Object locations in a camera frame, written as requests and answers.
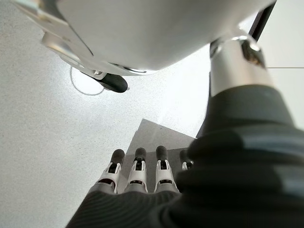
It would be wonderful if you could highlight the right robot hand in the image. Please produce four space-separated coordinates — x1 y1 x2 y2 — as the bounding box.
65 34 304 228

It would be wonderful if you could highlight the open built-in dishwasher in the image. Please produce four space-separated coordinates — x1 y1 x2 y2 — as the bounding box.
117 118 198 194

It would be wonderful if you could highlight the white glossy cabinet door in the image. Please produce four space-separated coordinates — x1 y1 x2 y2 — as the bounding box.
257 0 304 69
267 68 304 130

